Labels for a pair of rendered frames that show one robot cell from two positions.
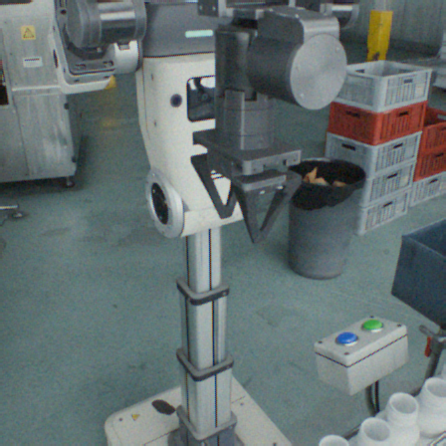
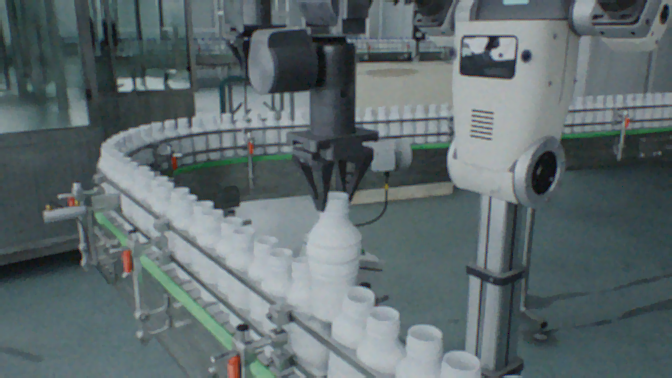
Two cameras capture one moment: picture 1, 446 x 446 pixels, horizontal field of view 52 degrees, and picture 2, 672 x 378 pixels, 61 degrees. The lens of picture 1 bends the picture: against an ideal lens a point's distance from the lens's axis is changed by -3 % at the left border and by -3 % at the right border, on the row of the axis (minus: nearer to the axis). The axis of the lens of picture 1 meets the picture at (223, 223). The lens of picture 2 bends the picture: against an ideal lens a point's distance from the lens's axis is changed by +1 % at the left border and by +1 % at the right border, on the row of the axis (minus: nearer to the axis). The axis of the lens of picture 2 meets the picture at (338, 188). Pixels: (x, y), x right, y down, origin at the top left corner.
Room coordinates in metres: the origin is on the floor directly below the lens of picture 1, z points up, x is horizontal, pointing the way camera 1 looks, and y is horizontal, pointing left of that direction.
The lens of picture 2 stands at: (0.50, -1.15, 1.48)
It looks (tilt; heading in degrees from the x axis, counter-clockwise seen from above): 16 degrees down; 85
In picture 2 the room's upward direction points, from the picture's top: straight up
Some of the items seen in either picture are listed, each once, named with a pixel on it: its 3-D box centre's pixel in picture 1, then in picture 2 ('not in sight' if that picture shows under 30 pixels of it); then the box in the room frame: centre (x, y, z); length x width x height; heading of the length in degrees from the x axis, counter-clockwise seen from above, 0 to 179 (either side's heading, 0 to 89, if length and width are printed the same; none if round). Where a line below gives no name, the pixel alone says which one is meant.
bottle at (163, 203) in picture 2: not in sight; (168, 221); (0.24, 0.02, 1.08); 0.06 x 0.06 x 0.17
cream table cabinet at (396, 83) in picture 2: not in sight; (389, 129); (1.43, 3.92, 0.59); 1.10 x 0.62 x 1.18; 14
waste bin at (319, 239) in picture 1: (322, 220); not in sight; (2.50, -0.59, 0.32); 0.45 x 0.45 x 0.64
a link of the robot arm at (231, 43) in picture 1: (249, 57); not in sight; (0.44, -0.02, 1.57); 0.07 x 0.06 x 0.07; 32
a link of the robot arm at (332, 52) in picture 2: not in sight; (328, 66); (0.55, -0.47, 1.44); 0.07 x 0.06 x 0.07; 31
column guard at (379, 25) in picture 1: (378, 37); not in sight; (10.51, -3.34, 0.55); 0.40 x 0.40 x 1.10; 32
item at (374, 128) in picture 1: (377, 115); not in sight; (3.20, -1.08, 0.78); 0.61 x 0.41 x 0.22; 128
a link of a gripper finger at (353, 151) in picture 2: not in sight; (336, 172); (0.56, -0.46, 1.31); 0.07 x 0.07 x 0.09; 31
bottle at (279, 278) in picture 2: not in sight; (282, 304); (0.48, -0.38, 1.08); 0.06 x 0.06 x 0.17
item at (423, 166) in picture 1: (417, 154); not in sight; (3.65, -1.62, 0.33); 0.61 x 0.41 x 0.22; 124
